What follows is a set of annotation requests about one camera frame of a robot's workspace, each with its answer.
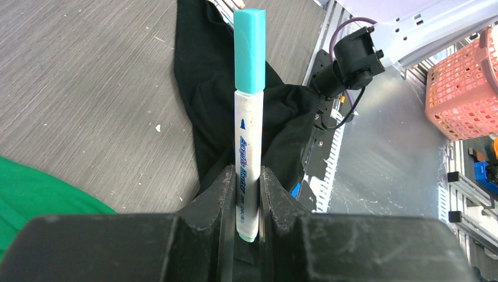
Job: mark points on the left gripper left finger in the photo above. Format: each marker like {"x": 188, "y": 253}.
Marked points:
{"x": 195, "y": 243}

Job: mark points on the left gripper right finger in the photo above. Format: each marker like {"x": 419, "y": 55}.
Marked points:
{"x": 298, "y": 245}

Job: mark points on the teal pen cap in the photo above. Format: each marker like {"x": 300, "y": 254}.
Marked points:
{"x": 249, "y": 50}

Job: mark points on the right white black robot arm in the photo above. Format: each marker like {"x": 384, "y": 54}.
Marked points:
{"x": 356, "y": 50}

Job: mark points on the green cloth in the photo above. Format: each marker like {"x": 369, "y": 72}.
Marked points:
{"x": 27, "y": 193}

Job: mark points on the black cloth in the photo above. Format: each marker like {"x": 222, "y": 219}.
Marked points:
{"x": 204, "y": 72}

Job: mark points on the blue object on floor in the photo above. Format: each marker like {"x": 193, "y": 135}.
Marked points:
{"x": 486, "y": 175}

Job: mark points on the pink plastic basket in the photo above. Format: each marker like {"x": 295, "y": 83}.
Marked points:
{"x": 461, "y": 90}

